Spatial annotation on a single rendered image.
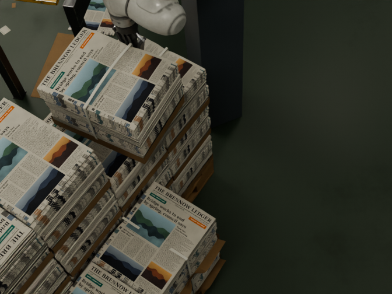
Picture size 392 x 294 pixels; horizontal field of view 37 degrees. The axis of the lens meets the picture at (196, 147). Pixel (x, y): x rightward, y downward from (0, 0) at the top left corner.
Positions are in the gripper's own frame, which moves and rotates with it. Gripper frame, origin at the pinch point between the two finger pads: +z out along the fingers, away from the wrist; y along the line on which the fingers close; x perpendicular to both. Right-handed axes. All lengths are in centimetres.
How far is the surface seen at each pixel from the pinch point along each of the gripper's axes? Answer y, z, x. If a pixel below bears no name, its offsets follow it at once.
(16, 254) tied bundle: 18, -9, -78
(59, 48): -100, 96, 34
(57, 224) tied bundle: 19, -3, -64
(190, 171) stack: 19, 66, -3
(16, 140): -5, -12, -51
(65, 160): 12, -12, -48
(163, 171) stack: 17.7, 42.9, -16.7
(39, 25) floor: -121, 97, 41
